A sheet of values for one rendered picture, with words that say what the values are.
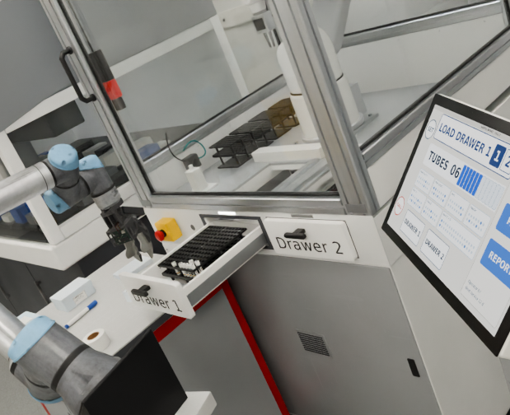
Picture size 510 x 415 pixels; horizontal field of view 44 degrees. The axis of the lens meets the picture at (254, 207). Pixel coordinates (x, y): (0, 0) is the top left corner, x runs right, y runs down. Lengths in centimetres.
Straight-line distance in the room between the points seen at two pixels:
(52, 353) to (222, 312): 79
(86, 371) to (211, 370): 77
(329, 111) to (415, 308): 57
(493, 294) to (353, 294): 77
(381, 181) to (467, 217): 47
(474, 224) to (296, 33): 58
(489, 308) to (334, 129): 62
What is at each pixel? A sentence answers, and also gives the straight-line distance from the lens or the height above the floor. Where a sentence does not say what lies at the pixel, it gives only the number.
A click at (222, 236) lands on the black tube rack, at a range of 186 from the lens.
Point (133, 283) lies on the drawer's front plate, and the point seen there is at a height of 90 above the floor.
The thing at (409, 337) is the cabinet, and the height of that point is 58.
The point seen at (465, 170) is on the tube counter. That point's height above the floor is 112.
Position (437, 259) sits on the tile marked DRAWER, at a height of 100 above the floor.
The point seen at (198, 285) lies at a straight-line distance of 171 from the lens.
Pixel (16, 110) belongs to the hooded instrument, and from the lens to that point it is 246.
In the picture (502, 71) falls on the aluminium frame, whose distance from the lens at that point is 209.
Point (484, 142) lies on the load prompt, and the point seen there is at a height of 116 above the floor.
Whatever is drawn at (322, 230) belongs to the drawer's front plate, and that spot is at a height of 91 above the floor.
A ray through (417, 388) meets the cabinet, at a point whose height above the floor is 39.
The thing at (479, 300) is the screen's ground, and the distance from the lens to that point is 104.
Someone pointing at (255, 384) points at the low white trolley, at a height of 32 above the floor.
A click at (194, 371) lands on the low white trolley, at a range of 205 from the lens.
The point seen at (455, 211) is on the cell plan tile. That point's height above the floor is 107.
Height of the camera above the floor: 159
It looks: 20 degrees down
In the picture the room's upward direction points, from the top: 23 degrees counter-clockwise
